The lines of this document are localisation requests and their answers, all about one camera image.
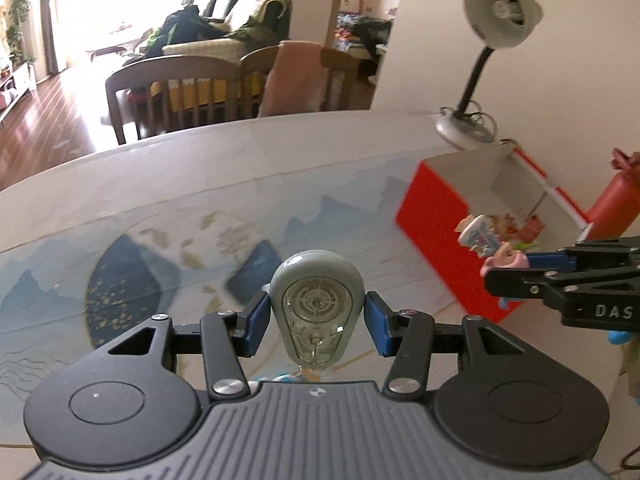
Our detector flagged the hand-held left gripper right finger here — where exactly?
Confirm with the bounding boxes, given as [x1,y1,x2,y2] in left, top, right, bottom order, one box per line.
[364,291,523,403]

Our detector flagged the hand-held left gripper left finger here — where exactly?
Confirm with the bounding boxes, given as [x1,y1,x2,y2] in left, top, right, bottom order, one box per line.
[107,291,273,402]

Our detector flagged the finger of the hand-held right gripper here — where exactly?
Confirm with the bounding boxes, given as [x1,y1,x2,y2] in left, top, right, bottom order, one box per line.
[525,236,640,272]
[487,261,640,302]

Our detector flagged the pink toy figure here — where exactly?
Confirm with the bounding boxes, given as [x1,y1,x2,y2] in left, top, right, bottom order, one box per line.
[456,214,529,277]

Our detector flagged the grey-green handheld fan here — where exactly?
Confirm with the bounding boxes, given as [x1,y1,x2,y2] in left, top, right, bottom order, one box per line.
[270,250,366,369]

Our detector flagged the red cardboard box white inside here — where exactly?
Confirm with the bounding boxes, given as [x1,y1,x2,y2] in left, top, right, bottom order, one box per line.
[395,142,594,326]

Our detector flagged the red water bottle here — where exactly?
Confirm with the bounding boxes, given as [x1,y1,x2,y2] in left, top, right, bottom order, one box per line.
[587,147,640,239]

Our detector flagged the printed table mat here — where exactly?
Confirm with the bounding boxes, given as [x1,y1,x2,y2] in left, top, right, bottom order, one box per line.
[0,160,451,447]

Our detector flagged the pink cloth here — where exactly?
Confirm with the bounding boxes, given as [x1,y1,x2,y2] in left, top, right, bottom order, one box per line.
[259,40,324,119]

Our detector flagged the white desk lamp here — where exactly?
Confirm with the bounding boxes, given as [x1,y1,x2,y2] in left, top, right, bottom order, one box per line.
[434,0,543,152]

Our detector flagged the dark wooden chair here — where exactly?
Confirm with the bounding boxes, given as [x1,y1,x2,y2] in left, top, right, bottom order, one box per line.
[105,55,242,147]
[239,45,362,120]

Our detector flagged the beige sofa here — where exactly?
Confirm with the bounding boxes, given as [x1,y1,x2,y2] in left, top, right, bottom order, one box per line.
[161,0,294,111]

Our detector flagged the bed with colourful bedding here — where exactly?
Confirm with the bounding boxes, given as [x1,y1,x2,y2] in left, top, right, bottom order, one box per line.
[334,0,397,63]

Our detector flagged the dark clothing pile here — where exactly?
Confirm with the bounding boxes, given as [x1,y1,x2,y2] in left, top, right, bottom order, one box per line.
[141,5,228,60]

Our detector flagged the low coffee table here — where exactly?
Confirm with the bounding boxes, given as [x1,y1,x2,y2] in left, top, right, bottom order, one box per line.
[86,22,147,59]

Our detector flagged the white low cabinet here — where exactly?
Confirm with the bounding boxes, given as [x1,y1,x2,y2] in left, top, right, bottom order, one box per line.
[0,59,39,122]

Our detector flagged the green house plant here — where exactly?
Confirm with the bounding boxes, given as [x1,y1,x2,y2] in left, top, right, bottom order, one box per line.
[4,0,32,61]

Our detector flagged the black lamp cable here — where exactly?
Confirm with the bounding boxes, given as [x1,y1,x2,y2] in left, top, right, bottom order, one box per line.
[439,101,499,144]

